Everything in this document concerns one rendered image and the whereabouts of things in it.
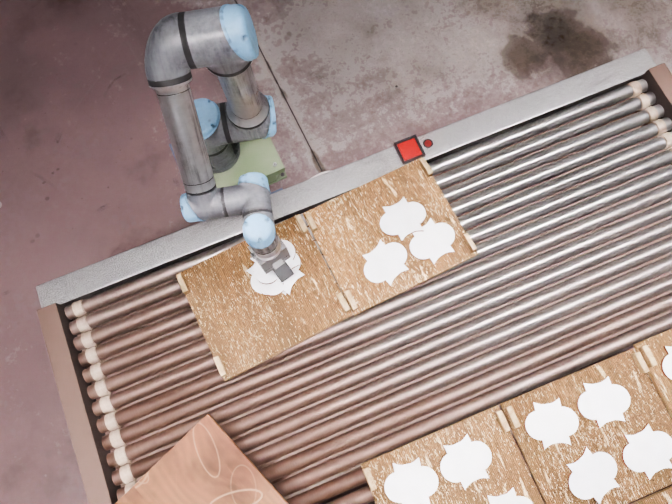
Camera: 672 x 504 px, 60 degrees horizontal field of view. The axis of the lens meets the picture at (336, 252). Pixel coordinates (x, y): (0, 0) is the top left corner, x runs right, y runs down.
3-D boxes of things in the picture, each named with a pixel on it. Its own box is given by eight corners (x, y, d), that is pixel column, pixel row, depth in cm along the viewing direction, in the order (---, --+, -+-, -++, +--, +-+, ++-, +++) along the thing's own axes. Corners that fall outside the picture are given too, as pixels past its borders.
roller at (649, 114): (78, 337, 175) (70, 335, 170) (652, 108, 190) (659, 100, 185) (82, 353, 174) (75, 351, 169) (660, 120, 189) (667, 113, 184)
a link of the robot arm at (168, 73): (120, 26, 117) (184, 233, 143) (174, 17, 117) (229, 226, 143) (131, 15, 127) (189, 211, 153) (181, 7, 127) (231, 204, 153)
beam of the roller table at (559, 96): (45, 290, 181) (34, 286, 175) (637, 58, 197) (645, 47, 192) (51, 315, 179) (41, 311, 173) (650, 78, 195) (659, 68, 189)
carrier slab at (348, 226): (303, 214, 179) (302, 213, 177) (421, 158, 183) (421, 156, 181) (354, 316, 170) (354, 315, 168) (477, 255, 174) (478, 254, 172)
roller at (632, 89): (69, 307, 177) (61, 304, 173) (636, 83, 193) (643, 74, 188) (73, 322, 176) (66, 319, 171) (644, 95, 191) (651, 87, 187)
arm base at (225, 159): (183, 146, 183) (173, 132, 173) (223, 120, 185) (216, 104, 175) (209, 182, 180) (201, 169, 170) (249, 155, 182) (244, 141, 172)
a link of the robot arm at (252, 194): (220, 175, 144) (225, 216, 141) (265, 167, 144) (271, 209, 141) (227, 187, 152) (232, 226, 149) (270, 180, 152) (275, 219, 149)
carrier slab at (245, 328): (177, 275, 175) (175, 274, 173) (299, 214, 179) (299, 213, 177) (225, 381, 166) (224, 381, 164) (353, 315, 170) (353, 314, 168)
